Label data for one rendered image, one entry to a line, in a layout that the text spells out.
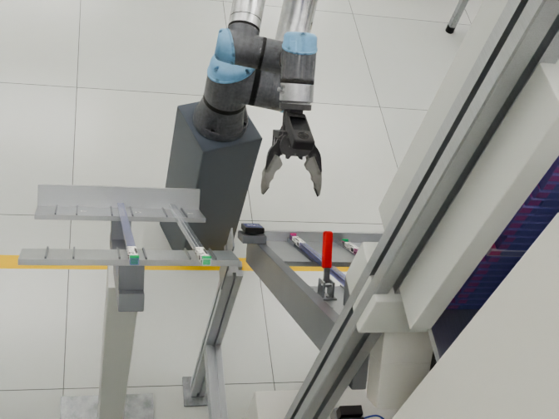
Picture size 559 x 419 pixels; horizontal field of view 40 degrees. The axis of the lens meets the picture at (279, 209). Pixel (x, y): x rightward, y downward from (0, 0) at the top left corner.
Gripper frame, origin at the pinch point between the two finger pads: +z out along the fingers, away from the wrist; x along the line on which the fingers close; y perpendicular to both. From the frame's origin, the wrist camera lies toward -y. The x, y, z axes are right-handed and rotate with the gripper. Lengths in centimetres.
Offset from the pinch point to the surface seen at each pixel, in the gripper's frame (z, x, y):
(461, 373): 2, 10, -101
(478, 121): -21, 14, -106
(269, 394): 38.5, 6.9, -19.6
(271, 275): 11.8, 9.9, -26.4
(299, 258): 10.0, 2.8, -20.2
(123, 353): 34.5, 35.6, -5.4
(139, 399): 65, 28, 42
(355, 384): 14, 9, -73
